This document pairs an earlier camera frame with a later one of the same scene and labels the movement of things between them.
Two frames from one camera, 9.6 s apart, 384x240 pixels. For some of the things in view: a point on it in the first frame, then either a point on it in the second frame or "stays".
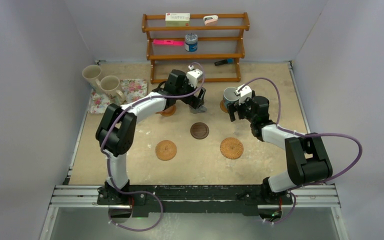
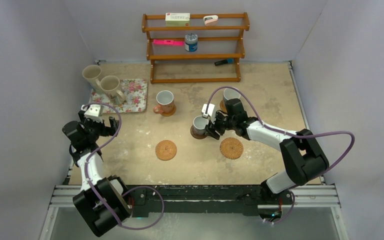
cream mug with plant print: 109,85 stays
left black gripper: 195,102 to 105,131
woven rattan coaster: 231,148 stays
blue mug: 229,97 stays
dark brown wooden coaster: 199,130 stays
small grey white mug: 201,109 to 199,124
